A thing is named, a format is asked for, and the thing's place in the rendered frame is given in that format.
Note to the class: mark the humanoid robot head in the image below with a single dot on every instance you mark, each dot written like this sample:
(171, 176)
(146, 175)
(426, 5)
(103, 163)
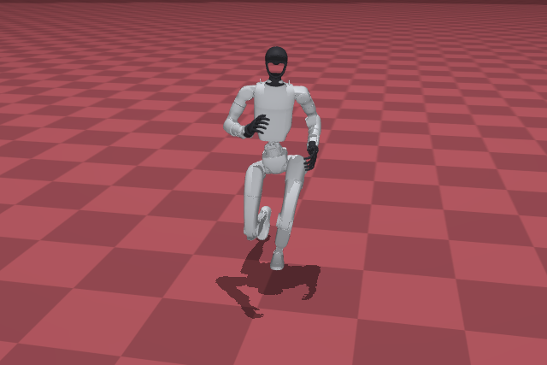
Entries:
(275, 55)

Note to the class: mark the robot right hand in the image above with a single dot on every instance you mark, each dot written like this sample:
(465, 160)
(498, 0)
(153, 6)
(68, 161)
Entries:
(251, 128)

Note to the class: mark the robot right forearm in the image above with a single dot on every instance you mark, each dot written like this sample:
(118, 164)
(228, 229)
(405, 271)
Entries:
(234, 128)

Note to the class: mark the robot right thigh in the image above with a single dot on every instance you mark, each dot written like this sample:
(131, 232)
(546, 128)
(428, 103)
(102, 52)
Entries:
(253, 184)

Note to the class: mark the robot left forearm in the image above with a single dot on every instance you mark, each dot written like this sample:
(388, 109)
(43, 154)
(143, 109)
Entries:
(315, 132)

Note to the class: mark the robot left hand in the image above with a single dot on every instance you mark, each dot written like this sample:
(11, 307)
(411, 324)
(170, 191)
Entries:
(312, 150)

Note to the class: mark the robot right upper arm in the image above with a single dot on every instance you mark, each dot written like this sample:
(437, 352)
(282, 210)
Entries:
(237, 108)

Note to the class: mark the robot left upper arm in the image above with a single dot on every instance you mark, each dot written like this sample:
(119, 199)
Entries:
(303, 97)

